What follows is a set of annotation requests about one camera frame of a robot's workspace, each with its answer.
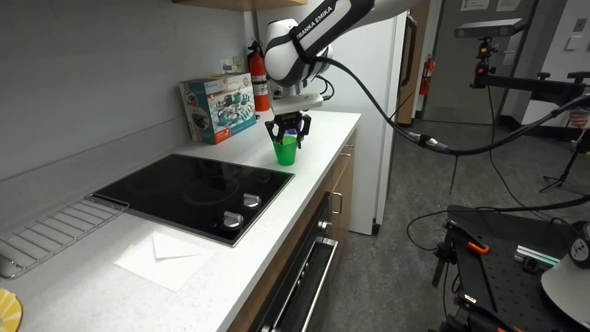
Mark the silver cooktop knob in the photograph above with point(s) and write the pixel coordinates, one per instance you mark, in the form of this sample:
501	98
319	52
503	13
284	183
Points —
232	219
251	199

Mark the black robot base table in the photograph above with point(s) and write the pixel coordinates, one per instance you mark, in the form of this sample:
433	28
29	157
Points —
503	277

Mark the black camera boom stand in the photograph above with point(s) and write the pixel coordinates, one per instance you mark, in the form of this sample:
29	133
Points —
527	85

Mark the black tripod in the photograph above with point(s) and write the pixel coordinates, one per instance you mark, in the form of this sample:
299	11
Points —
572	166

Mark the white refrigerator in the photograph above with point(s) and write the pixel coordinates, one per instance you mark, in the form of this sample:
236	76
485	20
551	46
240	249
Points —
369	122

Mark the green plastic cup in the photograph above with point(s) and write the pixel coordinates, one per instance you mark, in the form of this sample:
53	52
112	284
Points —
284	151

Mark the toy cookware set box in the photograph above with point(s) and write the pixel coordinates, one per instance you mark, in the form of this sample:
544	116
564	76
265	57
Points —
221	107

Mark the yellow round object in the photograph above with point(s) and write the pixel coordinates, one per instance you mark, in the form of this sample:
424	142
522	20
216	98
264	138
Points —
7	312

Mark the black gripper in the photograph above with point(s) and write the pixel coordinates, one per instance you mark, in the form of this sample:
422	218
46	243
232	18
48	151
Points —
289	118

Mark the red fire extinguisher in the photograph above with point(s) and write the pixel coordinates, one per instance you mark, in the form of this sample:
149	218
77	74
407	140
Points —
428	76
258	76

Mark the narrow wooden cabinet door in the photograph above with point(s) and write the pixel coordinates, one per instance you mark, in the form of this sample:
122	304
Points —
343	177

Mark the green white tool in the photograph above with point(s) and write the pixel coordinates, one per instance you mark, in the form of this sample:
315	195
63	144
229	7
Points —
536	255

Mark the black built-in oven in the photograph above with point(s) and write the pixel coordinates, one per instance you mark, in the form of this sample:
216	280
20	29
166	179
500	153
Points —
300	277

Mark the black glass cooktop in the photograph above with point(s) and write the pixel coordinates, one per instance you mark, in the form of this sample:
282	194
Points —
184	190

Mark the grey door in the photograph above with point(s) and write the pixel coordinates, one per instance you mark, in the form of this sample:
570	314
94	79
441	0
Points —
454	66

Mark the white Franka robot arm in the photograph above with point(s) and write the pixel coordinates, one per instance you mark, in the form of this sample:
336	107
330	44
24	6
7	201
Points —
282	55

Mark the silver oven knob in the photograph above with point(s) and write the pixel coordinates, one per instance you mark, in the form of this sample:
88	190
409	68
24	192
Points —
323	225

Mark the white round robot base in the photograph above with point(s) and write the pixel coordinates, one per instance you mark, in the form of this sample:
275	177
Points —
568	291

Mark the black stereo camera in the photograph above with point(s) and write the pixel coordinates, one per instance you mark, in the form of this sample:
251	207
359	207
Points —
489	28

